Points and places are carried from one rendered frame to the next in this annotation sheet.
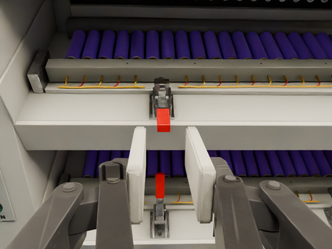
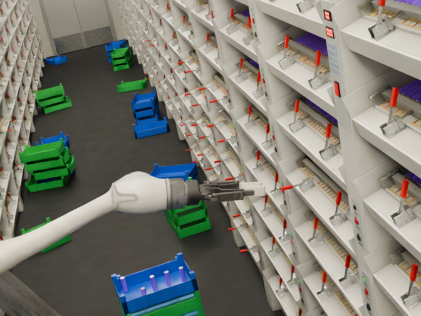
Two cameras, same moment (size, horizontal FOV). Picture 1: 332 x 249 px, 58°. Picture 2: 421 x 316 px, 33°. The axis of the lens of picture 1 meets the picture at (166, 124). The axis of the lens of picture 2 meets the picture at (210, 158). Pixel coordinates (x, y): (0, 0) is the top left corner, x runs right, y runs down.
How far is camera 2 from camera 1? 2.07 m
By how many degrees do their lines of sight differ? 77
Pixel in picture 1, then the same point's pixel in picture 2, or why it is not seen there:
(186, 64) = (321, 176)
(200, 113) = (309, 194)
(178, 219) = (322, 246)
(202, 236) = (318, 254)
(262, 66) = (332, 187)
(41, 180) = (300, 202)
